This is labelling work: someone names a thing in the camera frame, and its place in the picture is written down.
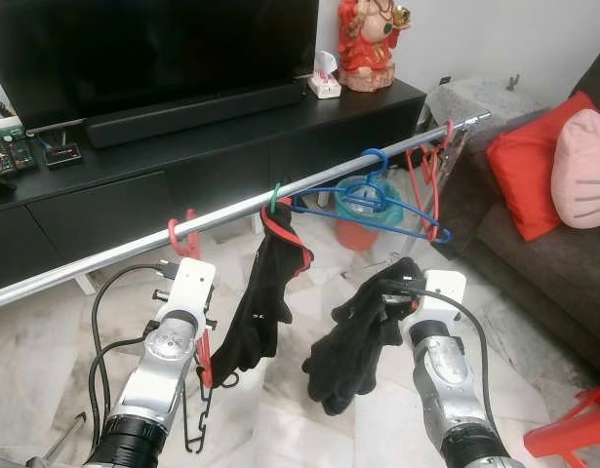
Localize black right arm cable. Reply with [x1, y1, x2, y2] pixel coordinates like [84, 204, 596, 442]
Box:
[380, 278, 493, 396]

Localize black shirt white lettering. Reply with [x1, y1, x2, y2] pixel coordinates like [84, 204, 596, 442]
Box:
[210, 205, 315, 389]

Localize blue plastic hanger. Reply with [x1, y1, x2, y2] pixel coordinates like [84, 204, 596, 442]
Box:
[334, 178, 405, 221]
[280, 148, 454, 245]

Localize black television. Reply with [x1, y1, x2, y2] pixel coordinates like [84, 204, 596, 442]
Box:
[0, 0, 320, 133]

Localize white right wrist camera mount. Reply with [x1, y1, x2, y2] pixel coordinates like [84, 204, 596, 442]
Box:
[417, 270, 468, 328]

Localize small black box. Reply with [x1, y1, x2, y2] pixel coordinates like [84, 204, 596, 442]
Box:
[44, 141, 84, 169]

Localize black soundbar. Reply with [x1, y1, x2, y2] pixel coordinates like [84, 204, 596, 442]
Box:
[85, 81, 308, 149]

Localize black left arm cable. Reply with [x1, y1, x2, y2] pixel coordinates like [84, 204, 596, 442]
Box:
[90, 261, 183, 449]

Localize black TV cabinet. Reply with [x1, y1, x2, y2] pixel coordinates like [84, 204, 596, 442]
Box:
[0, 78, 427, 293]

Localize black wire hanger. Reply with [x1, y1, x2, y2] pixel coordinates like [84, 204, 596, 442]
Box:
[180, 366, 242, 454]

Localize pink cat face cushion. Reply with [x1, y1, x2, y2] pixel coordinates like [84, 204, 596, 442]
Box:
[551, 107, 600, 230]

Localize red plastic hanger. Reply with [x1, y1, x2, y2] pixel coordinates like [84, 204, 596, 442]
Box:
[166, 208, 218, 391]
[405, 119, 457, 240]

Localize white red tissue pack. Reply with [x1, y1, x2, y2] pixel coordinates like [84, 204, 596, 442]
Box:
[309, 51, 342, 99]

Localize dark grey fabric sofa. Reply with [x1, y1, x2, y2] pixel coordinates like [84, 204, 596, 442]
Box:
[431, 44, 600, 381]

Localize red cushion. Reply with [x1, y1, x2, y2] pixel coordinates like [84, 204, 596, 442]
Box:
[486, 91, 598, 242]

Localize red plastic bin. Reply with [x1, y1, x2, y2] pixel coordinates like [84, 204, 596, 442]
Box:
[336, 219, 383, 253]

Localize black shirt green logo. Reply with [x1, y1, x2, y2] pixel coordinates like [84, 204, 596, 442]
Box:
[301, 256, 427, 417]

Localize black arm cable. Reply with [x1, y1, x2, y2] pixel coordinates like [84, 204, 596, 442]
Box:
[380, 278, 493, 396]
[90, 261, 183, 449]

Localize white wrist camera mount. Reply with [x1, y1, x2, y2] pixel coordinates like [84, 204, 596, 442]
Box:
[168, 257, 218, 323]
[417, 270, 468, 328]

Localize white lace side table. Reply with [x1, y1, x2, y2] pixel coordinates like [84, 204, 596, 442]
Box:
[420, 76, 549, 147]

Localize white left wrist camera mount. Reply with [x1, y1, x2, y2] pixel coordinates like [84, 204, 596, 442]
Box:
[168, 257, 218, 323]

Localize red plastic stool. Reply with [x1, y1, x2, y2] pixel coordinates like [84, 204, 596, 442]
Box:
[522, 382, 600, 468]

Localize red hanger green hook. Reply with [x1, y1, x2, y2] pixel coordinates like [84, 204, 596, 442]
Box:
[260, 183, 315, 279]

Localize black remote control holder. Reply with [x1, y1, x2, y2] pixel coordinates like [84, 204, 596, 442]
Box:
[0, 132, 37, 176]

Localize red costumed figurine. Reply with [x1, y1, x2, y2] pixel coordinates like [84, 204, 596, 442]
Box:
[337, 0, 413, 93]

